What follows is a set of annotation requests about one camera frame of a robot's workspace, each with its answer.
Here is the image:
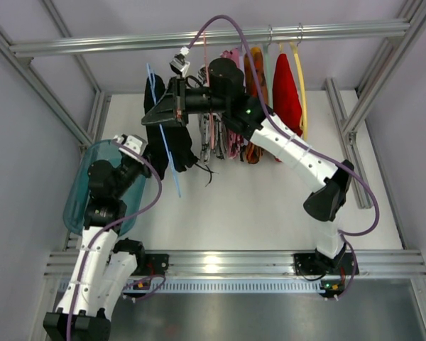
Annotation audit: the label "right aluminium frame post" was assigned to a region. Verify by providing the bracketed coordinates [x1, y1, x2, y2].
[324, 0, 426, 210]

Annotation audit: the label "aluminium hanging rail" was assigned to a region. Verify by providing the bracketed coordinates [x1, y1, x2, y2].
[10, 18, 410, 58]

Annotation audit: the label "aluminium frame post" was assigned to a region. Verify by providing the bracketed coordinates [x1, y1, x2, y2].
[324, 0, 426, 210]
[0, 1, 104, 146]

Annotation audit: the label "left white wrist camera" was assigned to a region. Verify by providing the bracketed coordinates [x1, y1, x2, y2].
[111, 134, 148, 158]

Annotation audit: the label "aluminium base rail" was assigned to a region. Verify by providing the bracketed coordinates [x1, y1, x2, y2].
[44, 249, 426, 277]

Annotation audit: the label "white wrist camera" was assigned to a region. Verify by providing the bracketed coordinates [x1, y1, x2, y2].
[170, 46, 190, 77]
[111, 134, 148, 158]

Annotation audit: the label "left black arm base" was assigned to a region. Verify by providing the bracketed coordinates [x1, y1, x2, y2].
[132, 253, 170, 276]

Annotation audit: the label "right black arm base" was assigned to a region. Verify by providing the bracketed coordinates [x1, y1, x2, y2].
[293, 252, 359, 277]

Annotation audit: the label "lilac hanger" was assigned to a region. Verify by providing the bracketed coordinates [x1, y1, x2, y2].
[239, 41, 246, 91]

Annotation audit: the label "black trousers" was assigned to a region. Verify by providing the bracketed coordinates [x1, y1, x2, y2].
[146, 75, 214, 185]

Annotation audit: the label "mint green hanger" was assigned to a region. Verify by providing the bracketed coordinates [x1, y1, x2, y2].
[263, 25, 273, 107]

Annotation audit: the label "left aluminium frame post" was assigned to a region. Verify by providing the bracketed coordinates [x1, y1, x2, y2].
[0, 1, 104, 146]

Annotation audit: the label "black white patterned garment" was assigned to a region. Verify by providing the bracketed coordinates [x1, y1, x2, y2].
[197, 64, 229, 165]

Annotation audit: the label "pink patterned garment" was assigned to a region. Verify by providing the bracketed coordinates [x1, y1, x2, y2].
[220, 48, 244, 159]

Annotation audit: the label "pink hanger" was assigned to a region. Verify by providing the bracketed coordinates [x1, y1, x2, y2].
[202, 32, 214, 151]

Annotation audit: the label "teal plastic bin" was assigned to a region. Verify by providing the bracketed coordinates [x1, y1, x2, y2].
[63, 139, 146, 236]

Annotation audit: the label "grey slotted cable duct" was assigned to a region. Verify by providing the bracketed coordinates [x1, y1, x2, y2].
[56, 277, 337, 294]

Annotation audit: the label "red garment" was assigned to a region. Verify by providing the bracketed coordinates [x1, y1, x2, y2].
[271, 53, 304, 163]

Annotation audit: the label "yellow hanger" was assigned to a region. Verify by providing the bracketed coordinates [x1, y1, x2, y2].
[278, 41, 309, 141]

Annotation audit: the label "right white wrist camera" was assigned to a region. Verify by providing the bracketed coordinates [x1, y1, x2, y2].
[170, 46, 190, 77]

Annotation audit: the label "orange patterned garment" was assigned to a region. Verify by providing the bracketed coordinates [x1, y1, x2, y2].
[245, 47, 268, 164]

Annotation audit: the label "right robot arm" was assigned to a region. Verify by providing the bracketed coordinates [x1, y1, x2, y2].
[141, 58, 354, 274]

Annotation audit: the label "blue hanger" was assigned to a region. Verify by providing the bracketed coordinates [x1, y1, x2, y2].
[146, 63, 182, 197]

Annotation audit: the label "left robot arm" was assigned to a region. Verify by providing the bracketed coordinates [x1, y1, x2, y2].
[43, 146, 149, 340]

